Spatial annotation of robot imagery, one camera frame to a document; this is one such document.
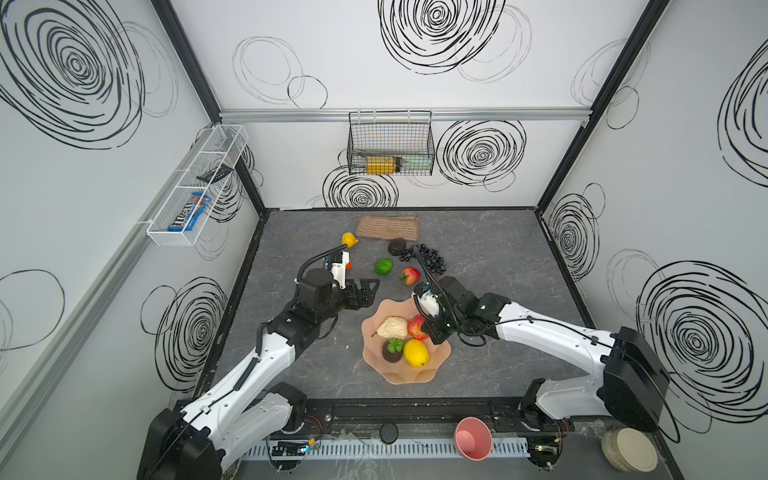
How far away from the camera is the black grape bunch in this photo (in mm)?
1010

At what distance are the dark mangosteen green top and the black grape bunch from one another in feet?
0.94

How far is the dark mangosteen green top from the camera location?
2.64 feet
